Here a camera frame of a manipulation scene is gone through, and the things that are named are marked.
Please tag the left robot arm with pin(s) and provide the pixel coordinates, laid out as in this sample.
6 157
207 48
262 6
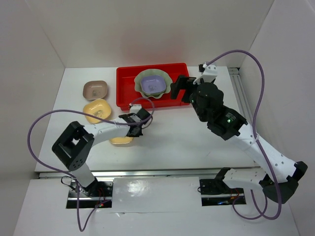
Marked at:
73 146

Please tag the purple square panda plate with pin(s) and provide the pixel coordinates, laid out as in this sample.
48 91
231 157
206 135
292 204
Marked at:
153 85

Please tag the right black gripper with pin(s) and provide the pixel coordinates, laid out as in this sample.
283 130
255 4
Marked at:
184 82

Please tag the pink square panda plate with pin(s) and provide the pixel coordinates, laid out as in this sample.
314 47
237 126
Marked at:
93 90

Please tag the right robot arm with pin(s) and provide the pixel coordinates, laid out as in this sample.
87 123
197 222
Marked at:
277 175

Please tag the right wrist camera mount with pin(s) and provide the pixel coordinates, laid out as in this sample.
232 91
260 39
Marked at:
208 73

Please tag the yellow square panda plate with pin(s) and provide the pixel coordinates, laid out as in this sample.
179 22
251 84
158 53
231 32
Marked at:
121 140

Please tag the large green scalloped bowl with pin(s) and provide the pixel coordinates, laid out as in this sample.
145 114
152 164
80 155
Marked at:
149 72

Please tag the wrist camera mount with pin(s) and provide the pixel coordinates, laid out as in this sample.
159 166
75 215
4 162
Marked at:
134 108
208 73

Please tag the yellow square plate upper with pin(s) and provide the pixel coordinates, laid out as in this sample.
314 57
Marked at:
98 108

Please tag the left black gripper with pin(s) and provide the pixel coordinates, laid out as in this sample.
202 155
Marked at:
140 133

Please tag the red plastic bin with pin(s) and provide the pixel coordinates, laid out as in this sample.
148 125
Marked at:
125 92

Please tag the aluminium mounting rail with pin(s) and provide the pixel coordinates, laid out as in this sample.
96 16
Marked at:
147 173

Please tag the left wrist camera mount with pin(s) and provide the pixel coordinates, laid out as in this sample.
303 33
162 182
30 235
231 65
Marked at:
134 108

